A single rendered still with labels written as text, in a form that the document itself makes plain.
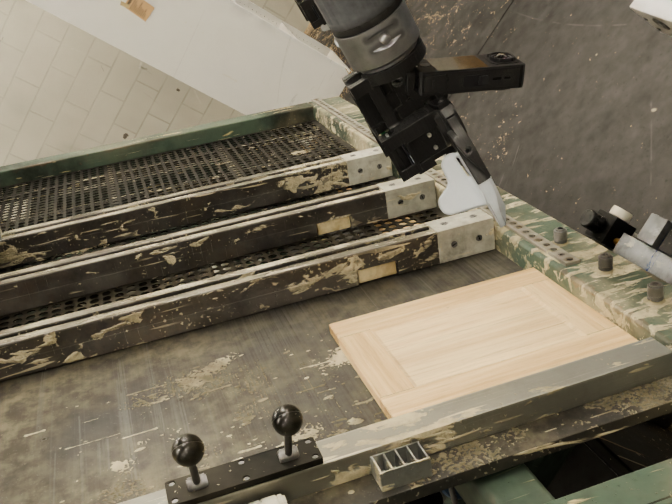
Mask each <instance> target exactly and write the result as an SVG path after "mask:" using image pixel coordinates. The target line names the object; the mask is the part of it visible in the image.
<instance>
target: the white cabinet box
mask: <svg viewBox="0 0 672 504"><path fill-rule="evenodd" d="M26 1H28V2H30V3H32V4H34V5H36V6H37V7H39V8H41V9H43V10H45V11H47V12H49V13H51V14H53V15H55V16H57V17H59V18H60V19H62V20H64V21H66V22H68V23H70V24H72V25H74V26H76V27H78V28H80V29H82V30H83V31H85V32H87V33H89V34H91V35H93V36H95V37H97V38H99V39H101V40H103V41H105V42H106V43H108V44H110V45H112V46H114V47H116V48H118V49H120V50H122V51H124V52H126V53H128V54H129V55H131V56H133V57H135V58H137V59H139V60H141V61H143V62H145V63H147V64H149V65H151V66H152V67H154V68H156V69H158V70H160V71H162V72H164V73H166V74H168V75H170V76H172V77H174V78H175V79H177V80H179V81H181V82H183V83H185V84H187V85H189V86H191V87H193V88H195V89H197V90H198V91H200V92H202V93H204V94H206V95H208V96H210V97H212V98H214V99H216V100H218V101H220V102H221V103H223V104H225V105H227V106H229V107H231V108H233V109H235V110H237V111H239V112H241V113H243V114H244V115H249V114H254V113H259V112H264V111H268V110H273V109H278V108H283V107H288V106H292V105H297V104H302V103H309V102H311V99H316V98H319V99H326V98H331V97H335V96H340V94H341V92H342V91H343V89H344V87H345V84H344V82H343V80H342V78H343V77H345V76H347V75H348V74H350V73H351V72H352V71H351V70H350V69H349V68H348V67H347V66H346V65H345V64H344V63H343V61H342V60H341V59H340V58H339V57H338V56H337V55H336V54H335V53H334V52H333V51H332V50H331V49H329V48H328V47H326V46H324V45H323V44H321V43H319V42H318V41H316V40H314V39H313V38H311V37H309V36H308V35H306V34H304V33H303V32H301V31H299V30H298V29H296V28H294V27H292V26H291V25H289V24H287V23H286V22H284V21H282V20H281V19H279V18H277V17H276V16H274V15H272V14H271V13H269V12H267V11H266V10H264V9H262V8H260V7H259V6H257V5H255V4H254V3H252V2H250V1H249V0H26Z"/></svg>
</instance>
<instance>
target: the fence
mask: <svg viewBox="0 0 672 504"><path fill-rule="evenodd" d="M669 376H672V351H671V350H670V349H668V348H667V347H665V346H664V345H663V344H661V343H660V342H658V341H657V340H655V339H654V338H652V337H650V338H646V339H643V340H640V341H637V342H633V343H630V344H627V345H624V346H621V347H617V348H614V349H611V350H608V351H605V352H601V353H598V354H595V355H592V356H589V357H585V358H582V359H579V360H576V361H573V362H569V363H566V364H563V365H560V366H557V367H553V368H550V369H547V370H544V371H541V372H537V373H534V374H531V375H528V376H525V377H521V378H518V379H515V380H512V381H509V382H505V383H502V384H499V385H496V386H493V387H489V388H486V389H483V390H480V391H477V392H473V393H470V394H467V395H464V396H461V397H457V398H454V399H451V400H448V401H445V402H441V403H438V404H435V405H432V406H429V407H425V408H422V409H419V410H416V411H413V412H409V413H406V414H403V415H400V416H397V417H393V418H390V419H387V420H384V421H381V422H377V423H374V424H371V425H368V426H365V427H361V428H358V429H355V430H352V431H349V432H345V433H342V434H339V435H336V436H332V437H329V438H326V439H323V440H320V441H316V444H317V446H318V448H319V450H320V452H321V454H322V456H323V464H320V465H317V466H314V467H311V468H308V469H305V470H302V471H298V472H295V473H292V474H289V475H286V476H283V477H280V478H277V479H273V480H270V481H267V482H264V483H261V484H258V485H255V486H252V487H248V488H245V489H242V490H239V491H236V492H233V493H230V494H227V495H223V496H220V497H217V498H214V499H211V500H208V501H205V502H201V503H198V504H248V503H250V502H253V501H256V500H259V501H260V499H263V498H266V497H269V496H272V495H275V496H276V495H278V494H281V495H285V497H286V500H287V501H290V500H293V499H296V498H299V497H302V496H305V495H308V494H311V493H314V492H317V491H320V490H323V489H327V488H330V487H333V486H336V485H339V484H342V483H345V482H348V481H351V480H354V479H357V478H360V477H363V476H366V475H369V474H372V470H371V462H370V456H373V455H376V454H379V453H382V452H385V451H388V450H392V449H395V448H398V447H401V446H404V445H407V444H410V443H413V442H416V441H419V443H420V445H421V446H422V448H423V449H424V451H425V452H426V453H427V455H430V454H433V453H436V452H440V451H443V450H446V449H449V448H452V447H455V446H458V445H461V444H464V443H467V442H470V441H473V440H476V439H479V438H482V437H485V436H488V435H491V434H494V433H498V432H501V431H504V430H507V429H510V428H513V427H516V426H519V425H522V424H525V423H528V422H531V421H534V420H537V419H540V418H543V417H546V416H549V415H552V414H556V413H559V412H562V411H565V410H568V409H571V408H574V407H577V406H580V405H583V404H586V403H589V402H592V401H595V400H598V399H601V398H604V397H607V396H611V395H614V394H617V393H620V392H623V391H626V390H629V389H632V388H635V387H638V386H641V385H644V384H647V383H650V382H653V381H656V380H659V379H662V378H665V377H669ZM118 504H168V501H167V495H166V489H163V490H160V491H156V492H153V493H150V494H147V495H144V496H140V497H137V498H134V499H131V500H128V501H124V502H121V503H118Z"/></svg>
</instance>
